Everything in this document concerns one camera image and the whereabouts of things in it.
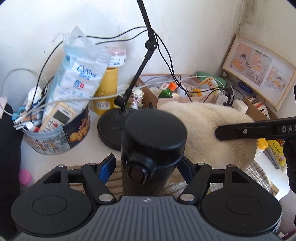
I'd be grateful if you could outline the white terry cloth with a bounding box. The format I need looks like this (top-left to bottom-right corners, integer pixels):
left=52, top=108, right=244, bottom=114
left=159, top=101, right=257, bottom=170

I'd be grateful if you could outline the black thermos bottle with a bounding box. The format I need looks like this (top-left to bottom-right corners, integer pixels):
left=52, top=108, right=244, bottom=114
left=121, top=109, right=187, bottom=196

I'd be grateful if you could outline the yellow capped small jar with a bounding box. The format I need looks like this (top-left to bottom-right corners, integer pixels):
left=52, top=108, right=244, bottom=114
left=256, top=138, right=268, bottom=154

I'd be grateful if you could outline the small open cardboard box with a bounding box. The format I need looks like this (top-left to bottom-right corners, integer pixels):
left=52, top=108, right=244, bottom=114
left=243, top=97, right=278, bottom=121

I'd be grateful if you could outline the white capped bottle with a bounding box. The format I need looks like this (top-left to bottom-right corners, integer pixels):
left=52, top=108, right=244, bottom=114
left=232, top=99, right=248, bottom=114

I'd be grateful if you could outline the black desk lamp stand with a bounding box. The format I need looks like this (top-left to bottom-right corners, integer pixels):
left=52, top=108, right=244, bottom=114
left=97, top=1, right=158, bottom=151

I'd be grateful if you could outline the round cookie tin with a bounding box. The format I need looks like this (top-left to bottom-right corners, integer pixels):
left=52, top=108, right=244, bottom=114
left=23, top=108, right=91, bottom=156

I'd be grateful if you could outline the striped beige towel mat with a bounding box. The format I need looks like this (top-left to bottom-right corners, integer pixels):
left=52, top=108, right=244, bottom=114
left=67, top=159, right=280, bottom=197

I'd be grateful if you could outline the framed baby photo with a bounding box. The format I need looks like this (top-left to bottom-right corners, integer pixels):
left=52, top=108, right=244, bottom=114
left=222, top=35, right=295, bottom=111

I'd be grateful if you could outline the pink capped bottle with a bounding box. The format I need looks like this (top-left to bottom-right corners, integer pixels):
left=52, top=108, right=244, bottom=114
left=18, top=169, right=34, bottom=187

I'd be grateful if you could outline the white remote control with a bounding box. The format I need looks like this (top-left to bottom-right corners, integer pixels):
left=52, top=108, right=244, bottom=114
left=38, top=102, right=76, bottom=133

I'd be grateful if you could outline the green orange capped bottle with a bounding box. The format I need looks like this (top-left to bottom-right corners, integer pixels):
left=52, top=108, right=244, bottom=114
left=158, top=82, right=178, bottom=98

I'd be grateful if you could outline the small doll figurine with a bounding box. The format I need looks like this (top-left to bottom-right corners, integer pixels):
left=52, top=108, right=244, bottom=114
left=129, top=89, right=144, bottom=110

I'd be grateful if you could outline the yellow cylindrical canister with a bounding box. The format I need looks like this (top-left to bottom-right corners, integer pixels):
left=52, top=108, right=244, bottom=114
left=93, top=68, right=118, bottom=115

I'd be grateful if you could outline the brown cardboard box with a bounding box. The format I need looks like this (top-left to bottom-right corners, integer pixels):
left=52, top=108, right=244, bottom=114
left=136, top=74, right=220, bottom=108

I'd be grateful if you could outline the black garment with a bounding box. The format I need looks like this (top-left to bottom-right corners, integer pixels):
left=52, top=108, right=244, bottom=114
left=0, top=113, right=23, bottom=240

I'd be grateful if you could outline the blue white tissue pack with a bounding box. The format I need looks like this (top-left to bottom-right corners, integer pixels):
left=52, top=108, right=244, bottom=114
left=46, top=27, right=111, bottom=113

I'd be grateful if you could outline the green pouch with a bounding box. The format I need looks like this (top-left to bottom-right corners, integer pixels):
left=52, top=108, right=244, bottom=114
left=196, top=71, right=227, bottom=87

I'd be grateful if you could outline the pink lidded cream jar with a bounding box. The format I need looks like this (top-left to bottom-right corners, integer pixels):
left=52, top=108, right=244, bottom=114
left=106, top=47, right=126, bottom=68

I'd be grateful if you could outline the black cable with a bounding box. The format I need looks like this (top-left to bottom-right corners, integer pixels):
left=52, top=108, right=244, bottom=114
left=36, top=26, right=234, bottom=107

